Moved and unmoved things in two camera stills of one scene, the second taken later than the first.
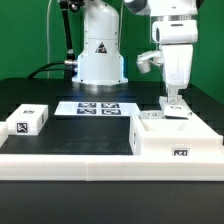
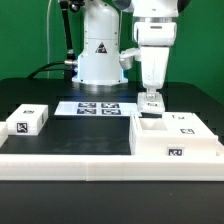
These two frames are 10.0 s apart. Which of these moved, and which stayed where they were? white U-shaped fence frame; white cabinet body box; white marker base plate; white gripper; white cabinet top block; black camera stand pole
Moved: white gripper
Stayed: white U-shaped fence frame; black camera stand pole; white marker base plate; white cabinet body box; white cabinet top block
